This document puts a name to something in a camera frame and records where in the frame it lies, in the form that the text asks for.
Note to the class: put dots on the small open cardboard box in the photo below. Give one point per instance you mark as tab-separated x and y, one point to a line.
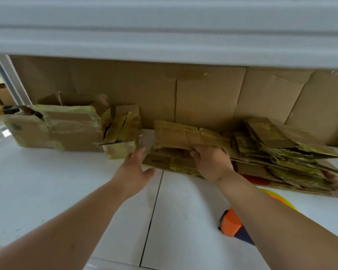
121	134

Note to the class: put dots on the stack of flattened cardboard boxes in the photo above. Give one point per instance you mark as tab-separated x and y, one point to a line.
287	154

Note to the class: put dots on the white shelf board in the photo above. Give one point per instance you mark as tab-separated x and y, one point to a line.
169	28

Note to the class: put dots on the cardboard sheet backing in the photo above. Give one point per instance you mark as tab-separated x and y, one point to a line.
202	92

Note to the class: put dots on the person's right thumb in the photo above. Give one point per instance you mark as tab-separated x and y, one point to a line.
195	157

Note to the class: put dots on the person's left thumb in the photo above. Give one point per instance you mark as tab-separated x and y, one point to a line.
148	173

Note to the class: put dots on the person's left forearm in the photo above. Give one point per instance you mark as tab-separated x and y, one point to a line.
62	233

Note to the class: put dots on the yellow tape roll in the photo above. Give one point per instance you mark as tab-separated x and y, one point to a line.
276	197

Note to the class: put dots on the person's right hand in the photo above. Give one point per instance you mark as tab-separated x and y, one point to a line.
214	164

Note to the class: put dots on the person's left hand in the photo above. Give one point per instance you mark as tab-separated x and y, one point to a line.
131	174

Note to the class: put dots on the orange tape dispenser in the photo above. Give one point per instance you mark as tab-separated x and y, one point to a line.
231	224

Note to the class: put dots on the grey metal shelf post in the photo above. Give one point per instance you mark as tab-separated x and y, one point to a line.
10	78

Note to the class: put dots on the large open cardboard box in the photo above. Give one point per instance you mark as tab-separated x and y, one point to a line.
73	126

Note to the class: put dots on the person's right forearm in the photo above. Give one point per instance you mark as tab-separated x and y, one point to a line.
276	224

